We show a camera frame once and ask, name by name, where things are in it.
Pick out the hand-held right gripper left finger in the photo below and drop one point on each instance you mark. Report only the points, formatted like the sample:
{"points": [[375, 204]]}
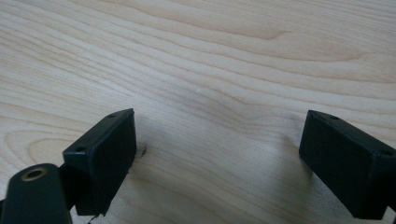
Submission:
{"points": [[106, 161]]}

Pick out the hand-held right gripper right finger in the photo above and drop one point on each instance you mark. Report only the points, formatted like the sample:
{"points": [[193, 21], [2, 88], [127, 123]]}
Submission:
{"points": [[342, 165]]}

